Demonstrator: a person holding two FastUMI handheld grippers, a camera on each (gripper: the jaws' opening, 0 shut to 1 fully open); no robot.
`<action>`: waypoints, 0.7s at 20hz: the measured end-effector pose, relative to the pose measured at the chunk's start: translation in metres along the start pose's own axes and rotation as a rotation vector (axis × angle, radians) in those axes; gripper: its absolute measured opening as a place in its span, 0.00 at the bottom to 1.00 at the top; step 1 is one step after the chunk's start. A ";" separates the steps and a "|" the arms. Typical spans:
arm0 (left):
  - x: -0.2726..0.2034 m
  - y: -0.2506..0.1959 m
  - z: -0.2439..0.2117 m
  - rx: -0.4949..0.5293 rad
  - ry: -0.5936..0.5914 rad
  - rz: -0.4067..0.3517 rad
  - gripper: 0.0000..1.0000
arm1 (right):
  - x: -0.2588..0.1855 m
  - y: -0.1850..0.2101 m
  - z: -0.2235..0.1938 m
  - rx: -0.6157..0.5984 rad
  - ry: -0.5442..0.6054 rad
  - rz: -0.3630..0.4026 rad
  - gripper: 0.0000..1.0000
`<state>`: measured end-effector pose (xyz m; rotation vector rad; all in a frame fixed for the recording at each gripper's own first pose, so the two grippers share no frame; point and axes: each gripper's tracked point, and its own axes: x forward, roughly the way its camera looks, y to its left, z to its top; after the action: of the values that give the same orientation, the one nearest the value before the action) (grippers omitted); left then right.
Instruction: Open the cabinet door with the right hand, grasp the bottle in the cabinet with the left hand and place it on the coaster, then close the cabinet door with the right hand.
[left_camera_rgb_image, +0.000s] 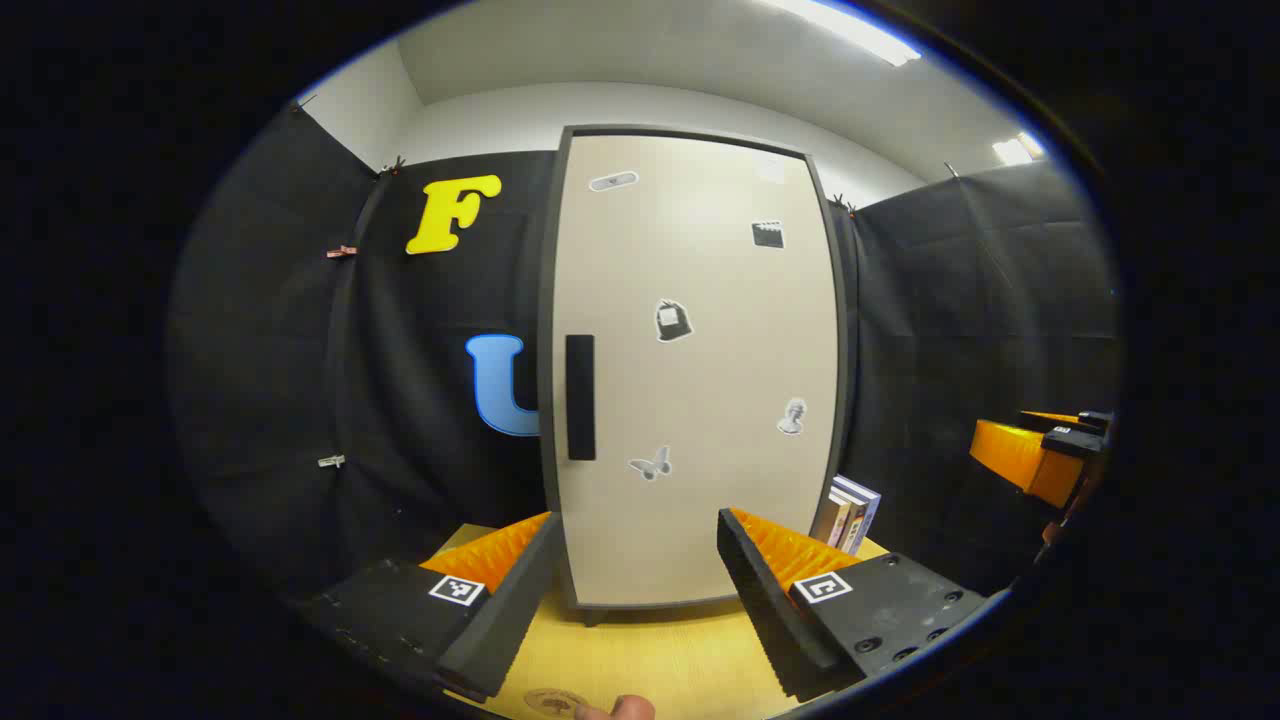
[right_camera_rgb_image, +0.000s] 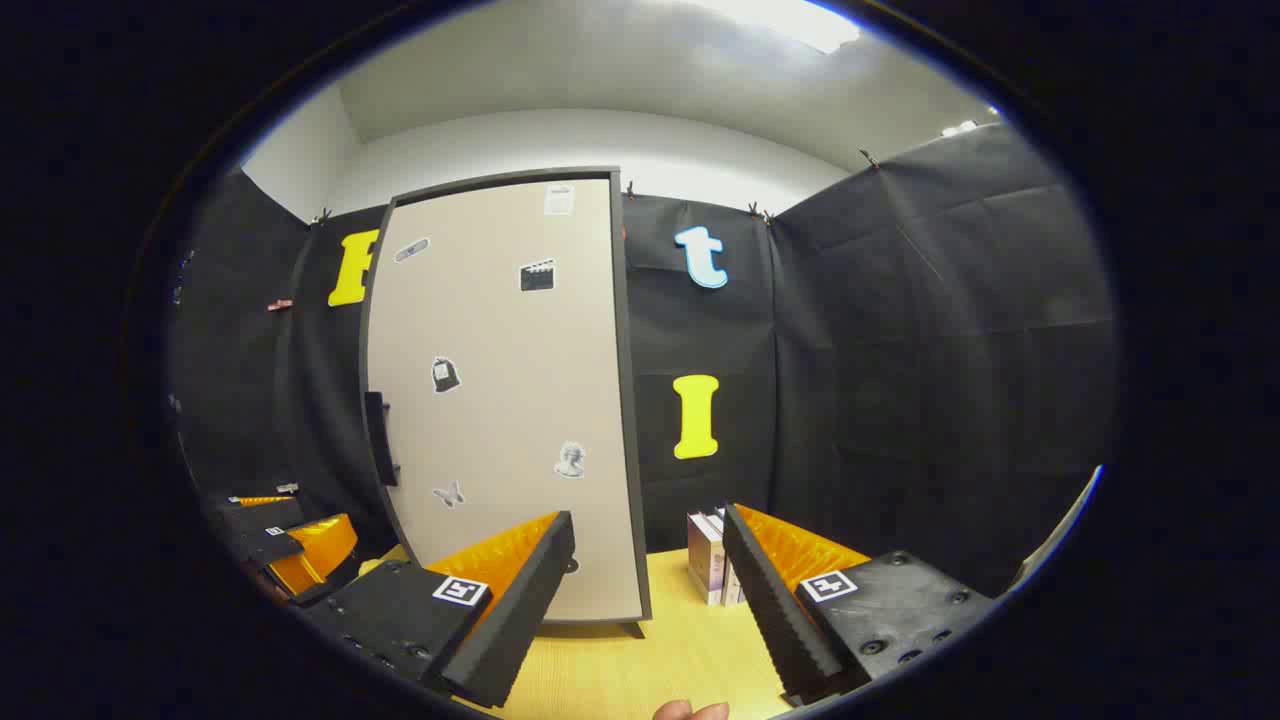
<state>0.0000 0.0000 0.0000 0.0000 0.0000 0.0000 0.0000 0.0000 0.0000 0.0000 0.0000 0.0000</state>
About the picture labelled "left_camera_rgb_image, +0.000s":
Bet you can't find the black cabinet door handle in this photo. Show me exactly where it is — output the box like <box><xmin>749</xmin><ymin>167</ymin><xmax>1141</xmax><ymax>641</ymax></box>
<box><xmin>565</xmin><ymin>334</ymin><xmax>597</xmax><ymax>461</ymax></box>

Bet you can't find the blue grey book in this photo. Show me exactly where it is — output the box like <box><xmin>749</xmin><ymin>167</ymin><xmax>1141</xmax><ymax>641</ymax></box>
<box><xmin>835</xmin><ymin>475</ymin><xmax>883</xmax><ymax>556</ymax></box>

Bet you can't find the small ceiling light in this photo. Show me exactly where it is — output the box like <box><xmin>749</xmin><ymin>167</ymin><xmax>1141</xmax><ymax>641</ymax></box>
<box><xmin>990</xmin><ymin>130</ymin><xmax>1047</xmax><ymax>167</ymax></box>

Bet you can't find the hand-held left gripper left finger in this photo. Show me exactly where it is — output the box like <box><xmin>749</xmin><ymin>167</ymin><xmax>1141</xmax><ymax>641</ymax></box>
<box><xmin>293</xmin><ymin>511</ymin><xmax>567</xmax><ymax>703</ymax></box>

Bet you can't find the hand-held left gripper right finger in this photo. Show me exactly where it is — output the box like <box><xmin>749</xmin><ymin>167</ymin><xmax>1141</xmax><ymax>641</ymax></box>
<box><xmin>716</xmin><ymin>507</ymin><xmax>991</xmax><ymax>704</ymax></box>

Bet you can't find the beige book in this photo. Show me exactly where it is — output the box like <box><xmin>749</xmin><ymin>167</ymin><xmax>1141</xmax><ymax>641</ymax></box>
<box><xmin>826</xmin><ymin>485</ymin><xmax>863</xmax><ymax>552</ymax></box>

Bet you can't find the black backdrop cloth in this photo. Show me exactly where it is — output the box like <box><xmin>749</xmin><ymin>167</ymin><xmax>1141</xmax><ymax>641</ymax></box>
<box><xmin>165</xmin><ymin>100</ymin><xmax>1121</xmax><ymax>601</ymax></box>

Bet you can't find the beige cabinet door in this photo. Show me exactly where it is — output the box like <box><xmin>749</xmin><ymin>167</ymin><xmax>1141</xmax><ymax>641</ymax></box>
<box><xmin>550</xmin><ymin>133</ymin><xmax>841</xmax><ymax>609</ymax></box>

